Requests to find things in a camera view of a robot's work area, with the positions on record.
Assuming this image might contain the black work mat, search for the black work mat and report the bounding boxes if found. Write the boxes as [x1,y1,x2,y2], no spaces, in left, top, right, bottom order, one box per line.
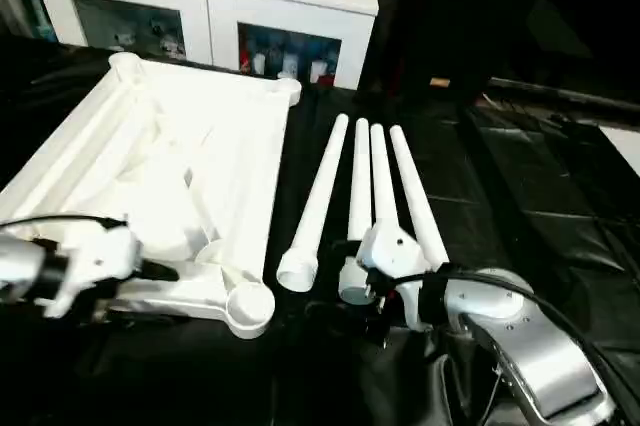
[0,36,640,426]

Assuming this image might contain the white plastic table top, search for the white plastic table top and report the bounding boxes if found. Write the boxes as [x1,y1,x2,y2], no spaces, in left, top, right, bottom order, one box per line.
[0,51,302,339]

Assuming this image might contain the white plastic table leg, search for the white plastic table leg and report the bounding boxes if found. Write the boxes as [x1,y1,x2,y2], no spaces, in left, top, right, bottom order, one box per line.
[390,126,451,272]
[338,118,376,305]
[370,124,401,247]
[277,114,350,293]

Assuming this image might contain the white glass-door cabinet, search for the white glass-door cabinet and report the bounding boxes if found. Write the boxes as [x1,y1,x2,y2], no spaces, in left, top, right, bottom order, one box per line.
[22,0,379,90]

